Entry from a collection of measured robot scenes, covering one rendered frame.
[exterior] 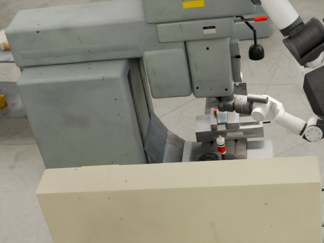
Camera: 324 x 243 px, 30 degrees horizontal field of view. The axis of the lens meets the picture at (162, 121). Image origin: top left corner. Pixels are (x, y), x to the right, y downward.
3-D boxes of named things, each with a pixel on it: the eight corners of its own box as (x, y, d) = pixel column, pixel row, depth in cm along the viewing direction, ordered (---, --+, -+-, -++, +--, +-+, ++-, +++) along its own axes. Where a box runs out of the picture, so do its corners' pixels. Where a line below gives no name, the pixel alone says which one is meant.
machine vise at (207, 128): (262, 120, 325) (261, 103, 318) (263, 137, 313) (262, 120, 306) (197, 125, 330) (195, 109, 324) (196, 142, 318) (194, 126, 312)
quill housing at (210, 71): (235, 74, 294) (228, 15, 276) (234, 98, 278) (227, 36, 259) (195, 77, 298) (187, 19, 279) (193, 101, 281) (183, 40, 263)
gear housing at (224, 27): (236, 12, 277) (234, -8, 271) (235, 38, 257) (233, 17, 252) (164, 19, 283) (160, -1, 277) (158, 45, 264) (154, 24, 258)
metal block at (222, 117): (227, 115, 319) (226, 106, 316) (227, 122, 314) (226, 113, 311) (217, 116, 320) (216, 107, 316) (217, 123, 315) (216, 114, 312)
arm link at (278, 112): (258, 100, 288) (283, 113, 286) (251, 113, 282) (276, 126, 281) (262, 92, 282) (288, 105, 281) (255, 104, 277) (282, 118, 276)
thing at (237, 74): (242, 77, 285) (238, 38, 273) (242, 82, 282) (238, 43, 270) (233, 78, 286) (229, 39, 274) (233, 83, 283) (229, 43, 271)
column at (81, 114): (182, 240, 389) (138, 23, 299) (175, 302, 351) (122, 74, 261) (106, 242, 398) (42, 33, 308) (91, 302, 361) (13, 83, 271)
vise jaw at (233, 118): (238, 111, 322) (238, 105, 320) (239, 128, 310) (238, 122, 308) (227, 112, 323) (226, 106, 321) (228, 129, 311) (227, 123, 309)
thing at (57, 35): (189, 31, 284) (183, -8, 273) (185, 55, 266) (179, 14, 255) (29, 45, 299) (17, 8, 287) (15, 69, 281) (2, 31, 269)
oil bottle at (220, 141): (225, 149, 309) (223, 132, 303) (225, 154, 306) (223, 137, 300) (218, 150, 310) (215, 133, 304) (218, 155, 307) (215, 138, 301)
